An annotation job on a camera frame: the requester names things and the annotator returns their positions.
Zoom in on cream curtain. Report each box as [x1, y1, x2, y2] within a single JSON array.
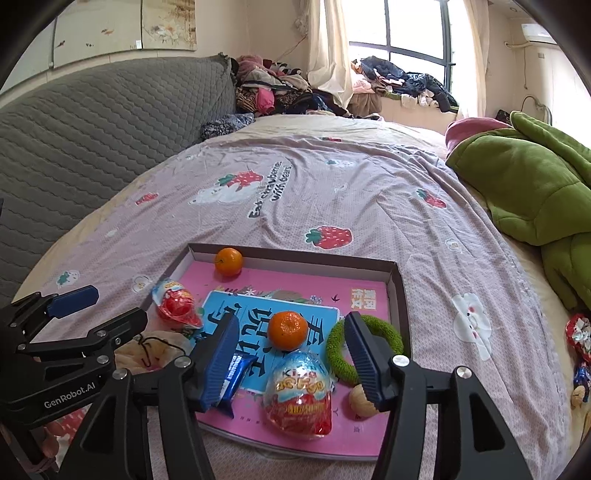
[[462, 0, 491, 119], [307, 0, 354, 93]]

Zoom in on walnut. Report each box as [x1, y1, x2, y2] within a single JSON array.
[[348, 383, 384, 416]]

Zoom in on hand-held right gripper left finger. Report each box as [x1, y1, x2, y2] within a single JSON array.
[[55, 314, 241, 480]]

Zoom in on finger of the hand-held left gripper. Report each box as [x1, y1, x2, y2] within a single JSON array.
[[16, 308, 149, 366], [8, 285, 100, 341]]

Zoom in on orange mandarin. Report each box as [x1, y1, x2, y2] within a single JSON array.
[[268, 311, 309, 352], [215, 247, 245, 278]]

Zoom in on shallow grey cardboard box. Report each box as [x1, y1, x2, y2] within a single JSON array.
[[139, 242, 412, 463]]

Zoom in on grey quilted headboard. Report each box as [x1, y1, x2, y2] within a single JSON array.
[[0, 54, 236, 296]]

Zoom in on dark patterned cloth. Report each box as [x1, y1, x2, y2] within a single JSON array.
[[200, 113, 256, 142]]

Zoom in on red egg toy blue top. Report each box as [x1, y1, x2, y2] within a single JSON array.
[[264, 349, 334, 439]]

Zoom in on person's left hand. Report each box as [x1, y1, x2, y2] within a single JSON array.
[[39, 434, 64, 460]]

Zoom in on white wire loop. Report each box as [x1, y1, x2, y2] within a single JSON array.
[[522, 95, 554, 126]]

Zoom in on white air conditioner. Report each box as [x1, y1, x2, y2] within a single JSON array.
[[521, 22, 560, 46]]

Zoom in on floral wall painting panel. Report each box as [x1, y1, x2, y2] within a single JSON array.
[[51, 0, 143, 70], [141, 0, 199, 51]]

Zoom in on dark clothes on windowsill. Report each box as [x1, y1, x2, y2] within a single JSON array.
[[351, 56, 461, 112]]

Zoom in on dark pink pillow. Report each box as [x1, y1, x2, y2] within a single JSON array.
[[444, 117, 511, 149]]

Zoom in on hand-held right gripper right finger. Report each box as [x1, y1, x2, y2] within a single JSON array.
[[344, 311, 534, 480]]

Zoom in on small red egg toy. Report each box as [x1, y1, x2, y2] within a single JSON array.
[[151, 278, 204, 330]]

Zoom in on pile of mixed clothes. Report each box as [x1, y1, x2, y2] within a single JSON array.
[[233, 54, 352, 117]]

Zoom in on brown cloth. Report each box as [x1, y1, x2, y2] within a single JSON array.
[[347, 90, 384, 119]]

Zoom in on dark framed window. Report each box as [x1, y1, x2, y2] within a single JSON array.
[[348, 0, 467, 100]]

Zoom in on blue snack packet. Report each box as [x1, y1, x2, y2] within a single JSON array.
[[217, 352, 260, 419]]

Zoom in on red white foil wrapper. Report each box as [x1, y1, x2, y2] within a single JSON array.
[[566, 314, 591, 366]]

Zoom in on green fleece blanket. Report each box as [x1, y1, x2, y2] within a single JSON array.
[[445, 111, 591, 310]]

